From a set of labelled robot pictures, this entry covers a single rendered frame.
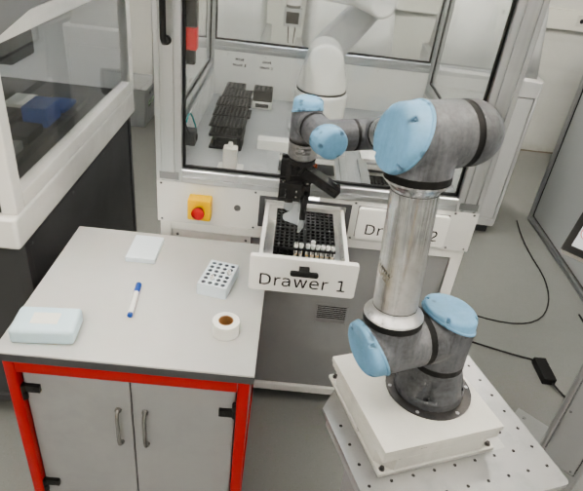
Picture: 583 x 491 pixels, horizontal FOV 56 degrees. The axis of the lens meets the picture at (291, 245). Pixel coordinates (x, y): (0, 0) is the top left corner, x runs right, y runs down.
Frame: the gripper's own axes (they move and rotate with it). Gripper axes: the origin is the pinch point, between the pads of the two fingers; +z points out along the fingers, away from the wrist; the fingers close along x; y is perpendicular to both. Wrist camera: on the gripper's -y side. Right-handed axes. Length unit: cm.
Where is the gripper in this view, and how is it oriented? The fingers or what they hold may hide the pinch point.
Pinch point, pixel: (301, 224)
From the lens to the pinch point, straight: 149.6
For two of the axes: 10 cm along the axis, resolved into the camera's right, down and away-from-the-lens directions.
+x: -0.3, 5.5, -8.4
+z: -1.0, 8.3, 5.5
